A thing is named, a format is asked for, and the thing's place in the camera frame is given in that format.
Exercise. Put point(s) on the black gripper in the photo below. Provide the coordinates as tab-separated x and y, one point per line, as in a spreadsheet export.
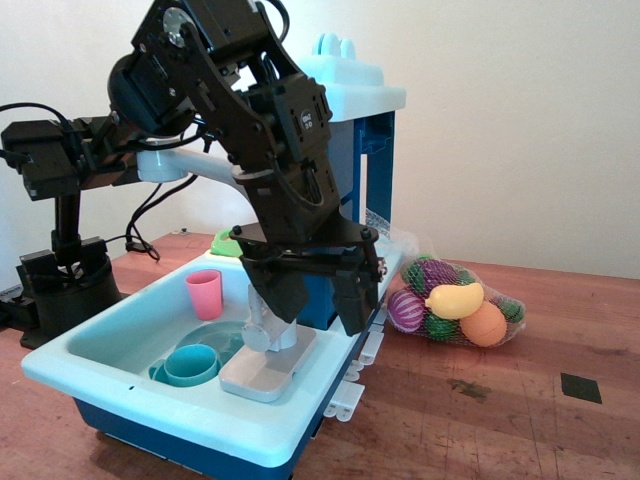
295	184

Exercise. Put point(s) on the white toy faucet lever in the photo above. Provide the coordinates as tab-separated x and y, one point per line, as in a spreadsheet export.
273	349

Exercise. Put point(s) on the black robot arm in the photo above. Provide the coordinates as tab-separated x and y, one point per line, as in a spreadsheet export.
217	67

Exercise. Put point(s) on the purple white toy onion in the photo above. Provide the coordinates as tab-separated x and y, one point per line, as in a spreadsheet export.
406	311

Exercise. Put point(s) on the green toy bowl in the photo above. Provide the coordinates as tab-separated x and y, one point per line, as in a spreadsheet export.
224	245

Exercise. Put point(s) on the teal plastic plate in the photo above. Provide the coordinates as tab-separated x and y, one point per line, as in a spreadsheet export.
225	337

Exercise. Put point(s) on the pink plastic cup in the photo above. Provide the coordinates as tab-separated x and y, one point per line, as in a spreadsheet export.
205	292

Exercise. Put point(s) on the mesh bag of toy produce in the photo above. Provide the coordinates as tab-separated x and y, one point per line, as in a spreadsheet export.
423	270

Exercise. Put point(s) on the yellow toy mango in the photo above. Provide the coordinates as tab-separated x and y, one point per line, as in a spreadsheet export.
454	302

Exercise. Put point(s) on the teal plastic cup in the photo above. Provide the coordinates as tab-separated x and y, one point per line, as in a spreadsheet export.
187	366

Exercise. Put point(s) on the blue toy sink unit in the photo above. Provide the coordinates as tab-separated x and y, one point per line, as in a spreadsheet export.
103	365

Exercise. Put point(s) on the orange toy fruit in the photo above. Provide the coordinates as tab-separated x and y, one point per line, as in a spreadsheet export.
485	327

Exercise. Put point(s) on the black tape patch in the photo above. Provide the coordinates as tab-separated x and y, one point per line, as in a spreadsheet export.
580	388

